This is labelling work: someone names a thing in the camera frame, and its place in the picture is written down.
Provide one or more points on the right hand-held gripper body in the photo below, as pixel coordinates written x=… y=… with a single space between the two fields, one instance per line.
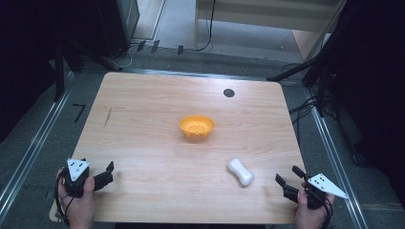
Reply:
x=323 y=187

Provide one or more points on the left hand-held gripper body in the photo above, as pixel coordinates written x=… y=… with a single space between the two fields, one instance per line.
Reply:
x=77 y=168

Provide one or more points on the white bone-shaped soap bar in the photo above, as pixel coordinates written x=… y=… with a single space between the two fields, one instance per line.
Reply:
x=240 y=171

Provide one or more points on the orange plastic bowl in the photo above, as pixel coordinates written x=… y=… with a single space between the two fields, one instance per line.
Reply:
x=196 y=126

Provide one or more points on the person's right hand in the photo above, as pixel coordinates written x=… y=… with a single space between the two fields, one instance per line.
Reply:
x=309 y=216

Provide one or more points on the person's left hand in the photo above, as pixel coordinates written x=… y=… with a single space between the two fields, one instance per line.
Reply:
x=79 y=208

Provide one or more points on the black metal stand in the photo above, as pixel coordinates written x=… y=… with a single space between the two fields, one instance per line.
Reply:
x=320 y=79
x=59 y=76

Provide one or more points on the black round table grommet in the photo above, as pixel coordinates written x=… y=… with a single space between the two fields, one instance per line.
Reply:
x=229 y=93

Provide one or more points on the dark cabinet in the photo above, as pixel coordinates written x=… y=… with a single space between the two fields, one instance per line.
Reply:
x=117 y=25

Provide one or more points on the white shelf unit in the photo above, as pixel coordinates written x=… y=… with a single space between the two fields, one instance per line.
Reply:
x=264 y=19

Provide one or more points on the metal floor rail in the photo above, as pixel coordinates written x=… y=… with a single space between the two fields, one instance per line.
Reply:
x=337 y=165
x=35 y=146

